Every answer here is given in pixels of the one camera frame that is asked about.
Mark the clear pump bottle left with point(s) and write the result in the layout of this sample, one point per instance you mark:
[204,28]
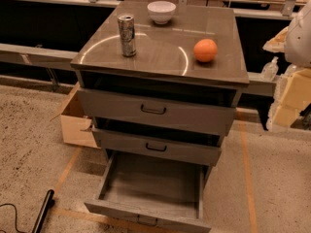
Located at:
[270,70]

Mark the orange fruit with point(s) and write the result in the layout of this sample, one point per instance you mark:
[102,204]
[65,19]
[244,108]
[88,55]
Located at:
[205,50]

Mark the yellowish foam gripper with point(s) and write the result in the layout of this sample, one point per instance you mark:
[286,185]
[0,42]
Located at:
[299,39]

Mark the clear pump bottle right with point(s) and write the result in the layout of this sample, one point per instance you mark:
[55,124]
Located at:
[290,69]

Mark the white bowl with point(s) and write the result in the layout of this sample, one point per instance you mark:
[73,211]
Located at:
[160,12]

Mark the black tube on floor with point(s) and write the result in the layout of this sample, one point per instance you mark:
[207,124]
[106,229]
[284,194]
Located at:
[47,204]

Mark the clear pump bottle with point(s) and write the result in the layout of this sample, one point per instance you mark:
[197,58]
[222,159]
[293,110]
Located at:
[270,70]
[290,69]

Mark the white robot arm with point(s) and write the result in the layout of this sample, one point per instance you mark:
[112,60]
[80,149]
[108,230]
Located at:
[302,19]

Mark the cardboard box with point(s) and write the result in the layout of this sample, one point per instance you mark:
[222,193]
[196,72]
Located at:
[75,125]

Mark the grey drawer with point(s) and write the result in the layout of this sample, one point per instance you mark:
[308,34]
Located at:
[166,143]
[160,193]
[157,112]

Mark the grey bottom drawer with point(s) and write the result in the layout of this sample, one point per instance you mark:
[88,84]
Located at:
[160,193]

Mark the grey top drawer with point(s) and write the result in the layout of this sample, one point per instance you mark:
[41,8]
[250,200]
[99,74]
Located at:
[157,112]

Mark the grey middle drawer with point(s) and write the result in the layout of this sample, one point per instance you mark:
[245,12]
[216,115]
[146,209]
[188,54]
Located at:
[166,143]

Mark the grey metal rail shelf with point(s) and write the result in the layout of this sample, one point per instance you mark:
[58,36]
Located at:
[60,59]

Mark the silver drink can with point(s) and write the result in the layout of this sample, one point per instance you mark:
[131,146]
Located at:
[127,34]

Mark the grey drawer cabinet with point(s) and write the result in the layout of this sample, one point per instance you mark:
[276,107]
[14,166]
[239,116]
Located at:
[164,66]

